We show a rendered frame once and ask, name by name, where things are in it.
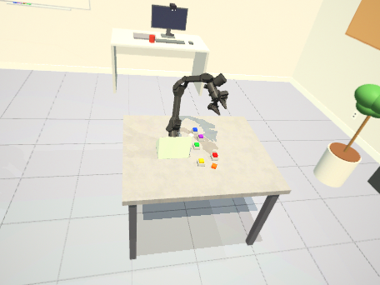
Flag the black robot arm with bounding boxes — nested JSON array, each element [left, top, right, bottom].
[[166, 72, 227, 138]]

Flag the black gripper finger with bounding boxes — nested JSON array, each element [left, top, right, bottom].
[[218, 96, 228, 109], [210, 106, 220, 116]]

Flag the yellow button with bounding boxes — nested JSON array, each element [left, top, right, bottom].
[[197, 158, 206, 167]]

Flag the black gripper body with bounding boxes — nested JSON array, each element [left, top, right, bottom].
[[207, 88, 229, 110]]

